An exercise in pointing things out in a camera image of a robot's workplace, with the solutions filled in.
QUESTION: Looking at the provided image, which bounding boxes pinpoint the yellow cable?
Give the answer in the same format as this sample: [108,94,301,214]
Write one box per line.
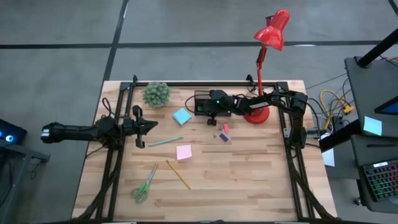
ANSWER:
[320,89,356,131]

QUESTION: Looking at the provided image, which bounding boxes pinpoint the blue sticky note pad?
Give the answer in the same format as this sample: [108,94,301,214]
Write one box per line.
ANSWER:
[172,107,193,126]

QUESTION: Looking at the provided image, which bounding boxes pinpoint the yellow pencil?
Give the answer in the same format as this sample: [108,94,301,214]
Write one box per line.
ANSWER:
[165,159,192,190]

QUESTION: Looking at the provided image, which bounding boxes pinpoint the light blue paper note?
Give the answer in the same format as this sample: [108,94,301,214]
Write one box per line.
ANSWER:
[363,115,383,137]

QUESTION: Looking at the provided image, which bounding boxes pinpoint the green potted succulent plant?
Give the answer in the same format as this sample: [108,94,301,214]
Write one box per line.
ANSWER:
[142,80,172,109]

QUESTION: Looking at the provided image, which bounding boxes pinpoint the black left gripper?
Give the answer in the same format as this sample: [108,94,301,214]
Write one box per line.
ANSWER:
[123,105,159,149]

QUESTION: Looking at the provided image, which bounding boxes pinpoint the pink sticky note pad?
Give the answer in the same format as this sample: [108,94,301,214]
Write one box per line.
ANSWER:
[175,144,193,162]

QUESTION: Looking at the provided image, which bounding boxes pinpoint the black mesh desk organizer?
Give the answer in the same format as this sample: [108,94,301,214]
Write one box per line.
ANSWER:
[193,89,233,117]

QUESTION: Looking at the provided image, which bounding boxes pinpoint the monitor with blue screen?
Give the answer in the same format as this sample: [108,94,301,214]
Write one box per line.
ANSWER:
[374,95,398,116]

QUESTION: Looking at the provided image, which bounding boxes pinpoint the black monitor pole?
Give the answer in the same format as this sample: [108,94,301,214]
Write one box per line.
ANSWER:
[356,28,398,68]

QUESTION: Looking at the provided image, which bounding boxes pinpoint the computer with blue light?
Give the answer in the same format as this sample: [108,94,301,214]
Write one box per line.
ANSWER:
[0,118,28,146]

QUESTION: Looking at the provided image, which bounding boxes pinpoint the green handled scissors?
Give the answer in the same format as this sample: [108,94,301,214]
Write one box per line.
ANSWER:
[129,164,159,205]

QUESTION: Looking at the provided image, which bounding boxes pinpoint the grey side desk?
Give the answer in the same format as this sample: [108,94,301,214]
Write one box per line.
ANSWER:
[344,55,398,138]

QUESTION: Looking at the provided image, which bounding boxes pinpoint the grey equipment stand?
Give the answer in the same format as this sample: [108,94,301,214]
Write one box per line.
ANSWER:
[0,139,51,224]

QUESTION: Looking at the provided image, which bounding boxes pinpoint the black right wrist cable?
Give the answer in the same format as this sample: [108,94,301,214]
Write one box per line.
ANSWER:
[185,92,215,116]

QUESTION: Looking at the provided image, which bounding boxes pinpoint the white paper sheet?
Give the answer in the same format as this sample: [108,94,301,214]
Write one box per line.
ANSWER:
[321,147,336,168]

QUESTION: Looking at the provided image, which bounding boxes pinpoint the black aluminium table frame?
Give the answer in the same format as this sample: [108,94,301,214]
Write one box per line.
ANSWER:
[72,73,338,224]

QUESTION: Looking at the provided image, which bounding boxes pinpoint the teal pencil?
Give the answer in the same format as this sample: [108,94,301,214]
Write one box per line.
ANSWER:
[147,136,183,147]

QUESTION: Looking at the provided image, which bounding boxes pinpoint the red desk lamp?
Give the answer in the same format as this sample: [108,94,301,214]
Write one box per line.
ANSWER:
[242,8,291,126]

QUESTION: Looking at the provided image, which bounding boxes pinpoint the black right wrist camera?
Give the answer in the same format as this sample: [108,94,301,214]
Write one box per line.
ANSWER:
[210,89,233,106]

